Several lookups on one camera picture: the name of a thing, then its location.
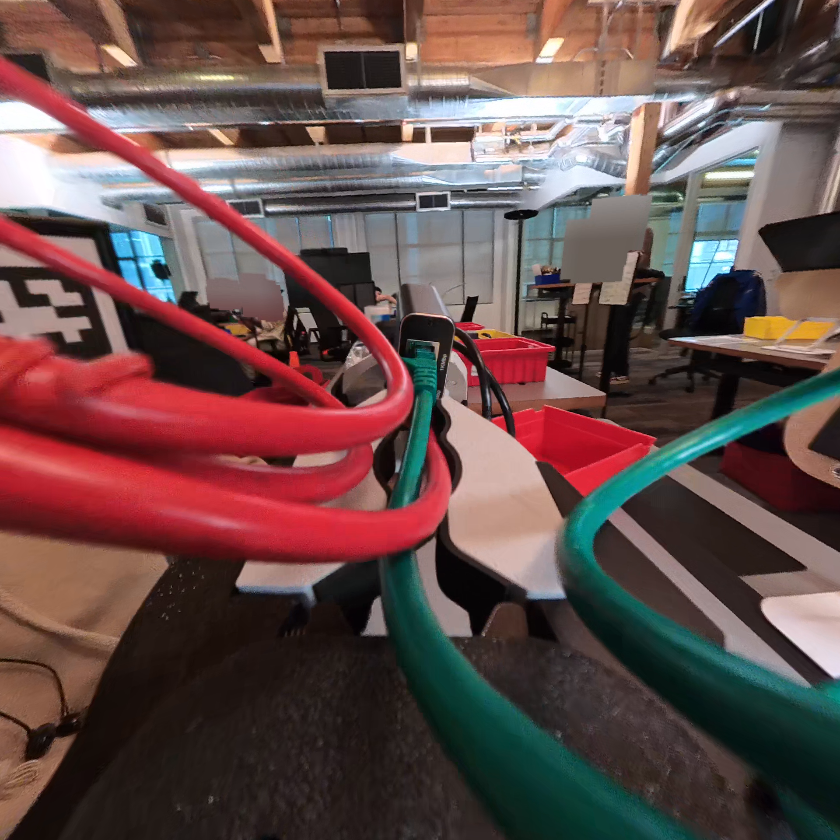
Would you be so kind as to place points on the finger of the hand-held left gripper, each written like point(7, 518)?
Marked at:
point(367, 377)
point(426, 298)

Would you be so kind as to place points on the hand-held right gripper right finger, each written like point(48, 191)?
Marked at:
point(499, 512)

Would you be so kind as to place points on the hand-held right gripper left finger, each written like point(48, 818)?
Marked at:
point(282, 577)

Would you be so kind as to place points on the black ethernet splitter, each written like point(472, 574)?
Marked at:
point(445, 367)

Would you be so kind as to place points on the red plastic bin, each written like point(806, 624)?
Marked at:
point(590, 453)

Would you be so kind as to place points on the black display screen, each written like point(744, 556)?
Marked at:
point(334, 275)

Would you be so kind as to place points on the red parts bin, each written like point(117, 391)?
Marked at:
point(518, 364)

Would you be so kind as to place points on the black floor lamp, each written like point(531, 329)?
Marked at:
point(522, 214)

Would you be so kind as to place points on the white board sign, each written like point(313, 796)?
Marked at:
point(610, 292)

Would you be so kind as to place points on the silver ceiling pipes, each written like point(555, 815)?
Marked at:
point(295, 164)

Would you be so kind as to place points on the person's beige hoodie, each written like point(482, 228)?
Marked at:
point(65, 590)

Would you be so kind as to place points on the black office chair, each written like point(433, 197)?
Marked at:
point(682, 374)

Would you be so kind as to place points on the white ceiling vent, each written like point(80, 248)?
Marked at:
point(361, 69)

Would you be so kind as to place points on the wooden ceiling beam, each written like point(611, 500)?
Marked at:
point(643, 151)

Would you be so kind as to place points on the red floor basket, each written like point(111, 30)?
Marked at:
point(774, 479)

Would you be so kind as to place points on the blue backpack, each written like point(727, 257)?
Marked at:
point(728, 302)

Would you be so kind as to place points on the small yellow bin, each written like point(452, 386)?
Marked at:
point(768, 328)

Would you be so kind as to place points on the black white pattern poster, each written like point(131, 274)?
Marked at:
point(39, 308)

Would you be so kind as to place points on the cardboard sheet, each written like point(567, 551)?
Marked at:
point(814, 295)

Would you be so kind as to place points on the black monitor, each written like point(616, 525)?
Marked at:
point(807, 243)

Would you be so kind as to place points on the silver air duct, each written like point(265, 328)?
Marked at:
point(197, 82)

